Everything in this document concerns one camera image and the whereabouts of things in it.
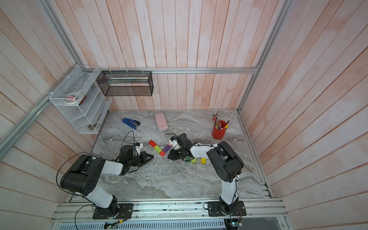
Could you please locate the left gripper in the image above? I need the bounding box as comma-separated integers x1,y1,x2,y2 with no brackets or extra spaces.
128,151,154,167

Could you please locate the purple block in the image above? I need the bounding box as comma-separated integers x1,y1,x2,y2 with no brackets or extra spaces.
163,144,172,153

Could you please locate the lime green block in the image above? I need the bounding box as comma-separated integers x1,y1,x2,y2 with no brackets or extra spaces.
154,145,162,153

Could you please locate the long red block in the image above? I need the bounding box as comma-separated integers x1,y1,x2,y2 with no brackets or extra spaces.
149,140,157,147

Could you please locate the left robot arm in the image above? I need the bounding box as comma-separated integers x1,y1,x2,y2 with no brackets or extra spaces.
59,149,154,209

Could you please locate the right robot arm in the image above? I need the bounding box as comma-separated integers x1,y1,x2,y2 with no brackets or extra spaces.
168,133,244,216

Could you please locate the pink eraser case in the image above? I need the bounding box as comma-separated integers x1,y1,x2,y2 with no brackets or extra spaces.
155,113,168,131

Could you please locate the blue stapler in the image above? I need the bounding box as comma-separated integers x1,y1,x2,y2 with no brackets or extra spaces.
122,117,140,129

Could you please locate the red pencil cup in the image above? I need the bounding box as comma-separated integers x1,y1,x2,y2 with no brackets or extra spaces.
211,120,228,140

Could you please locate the coloured pencils bunch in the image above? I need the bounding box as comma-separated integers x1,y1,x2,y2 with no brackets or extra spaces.
212,113,231,130

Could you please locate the black mesh basket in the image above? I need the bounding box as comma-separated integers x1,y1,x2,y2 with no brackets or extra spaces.
96,71,154,96

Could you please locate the tape roll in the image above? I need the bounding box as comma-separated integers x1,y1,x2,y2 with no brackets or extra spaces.
63,92,83,105

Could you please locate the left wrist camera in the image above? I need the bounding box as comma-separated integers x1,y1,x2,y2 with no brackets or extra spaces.
120,142,143,157

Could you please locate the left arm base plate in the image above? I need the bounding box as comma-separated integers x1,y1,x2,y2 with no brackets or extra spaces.
93,203,134,219

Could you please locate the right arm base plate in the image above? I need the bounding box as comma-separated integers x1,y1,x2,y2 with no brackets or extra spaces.
207,201,247,217

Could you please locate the white wire shelf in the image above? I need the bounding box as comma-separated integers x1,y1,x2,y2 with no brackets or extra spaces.
49,65,112,134

